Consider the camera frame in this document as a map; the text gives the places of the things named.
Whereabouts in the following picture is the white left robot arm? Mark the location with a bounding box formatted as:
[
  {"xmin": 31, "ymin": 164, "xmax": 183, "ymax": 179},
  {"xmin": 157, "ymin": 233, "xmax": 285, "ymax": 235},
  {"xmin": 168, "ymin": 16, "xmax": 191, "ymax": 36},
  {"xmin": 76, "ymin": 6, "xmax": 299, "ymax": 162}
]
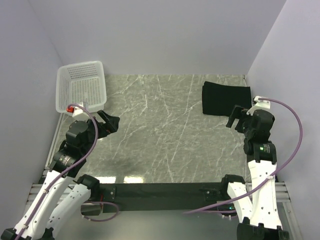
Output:
[{"xmin": 0, "ymin": 110, "xmax": 120, "ymax": 240}]

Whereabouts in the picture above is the black t-shirt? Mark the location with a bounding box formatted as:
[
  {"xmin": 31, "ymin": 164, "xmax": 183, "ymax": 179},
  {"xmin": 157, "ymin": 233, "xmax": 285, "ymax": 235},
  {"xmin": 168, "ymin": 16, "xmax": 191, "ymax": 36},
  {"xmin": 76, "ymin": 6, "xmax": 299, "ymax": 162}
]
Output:
[{"xmin": 202, "ymin": 81, "xmax": 252, "ymax": 117}]

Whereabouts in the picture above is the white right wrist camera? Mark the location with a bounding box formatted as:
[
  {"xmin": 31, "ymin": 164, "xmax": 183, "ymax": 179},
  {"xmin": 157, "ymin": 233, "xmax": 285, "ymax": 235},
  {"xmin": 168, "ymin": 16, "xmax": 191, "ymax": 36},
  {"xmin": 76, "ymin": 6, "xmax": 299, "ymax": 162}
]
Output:
[{"xmin": 246, "ymin": 96, "xmax": 271, "ymax": 116}]

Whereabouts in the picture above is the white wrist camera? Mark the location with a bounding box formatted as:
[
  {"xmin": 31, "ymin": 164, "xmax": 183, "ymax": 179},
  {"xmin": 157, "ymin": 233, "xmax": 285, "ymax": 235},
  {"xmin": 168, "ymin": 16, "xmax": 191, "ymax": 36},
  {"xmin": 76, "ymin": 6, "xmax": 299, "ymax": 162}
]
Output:
[
  {"xmin": 66, "ymin": 101, "xmax": 90, "ymax": 121},
  {"xmin": 246, "ymin": 96, "xmax": 271, "ymax": 116}
]

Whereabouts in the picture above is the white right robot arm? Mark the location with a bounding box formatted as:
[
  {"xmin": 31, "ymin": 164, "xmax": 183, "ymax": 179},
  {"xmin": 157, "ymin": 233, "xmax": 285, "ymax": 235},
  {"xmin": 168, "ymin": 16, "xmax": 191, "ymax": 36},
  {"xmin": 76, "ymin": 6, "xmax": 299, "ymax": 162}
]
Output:
[{"xmin": 219, "ymin": 105, "xmax": 290, "ymax": 240}]

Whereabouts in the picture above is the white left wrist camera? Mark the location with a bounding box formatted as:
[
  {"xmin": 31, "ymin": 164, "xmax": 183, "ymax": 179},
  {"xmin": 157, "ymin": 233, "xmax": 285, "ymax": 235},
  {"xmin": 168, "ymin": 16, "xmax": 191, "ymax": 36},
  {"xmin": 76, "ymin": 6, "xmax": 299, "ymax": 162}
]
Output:
[{"xmin": 66, "ymin": 101, "xmax": 90, "ymax": 121}]

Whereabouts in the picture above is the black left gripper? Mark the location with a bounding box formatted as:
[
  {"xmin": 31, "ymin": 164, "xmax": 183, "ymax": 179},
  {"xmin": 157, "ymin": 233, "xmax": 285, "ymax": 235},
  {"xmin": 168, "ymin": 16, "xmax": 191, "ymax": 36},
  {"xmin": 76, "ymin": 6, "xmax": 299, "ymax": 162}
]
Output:
[{"xmin": 81, "ymin": 109, "xmax": 120, "ymax": 155}]

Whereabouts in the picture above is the white plastic basket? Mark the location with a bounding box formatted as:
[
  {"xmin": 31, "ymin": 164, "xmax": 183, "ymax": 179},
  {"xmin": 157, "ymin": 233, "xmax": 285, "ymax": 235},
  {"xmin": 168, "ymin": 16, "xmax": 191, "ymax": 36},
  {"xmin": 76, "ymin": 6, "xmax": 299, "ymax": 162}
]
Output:
[{"xmin": 55, "ymin": 60, "xmax": 107, "ymax": 114}]

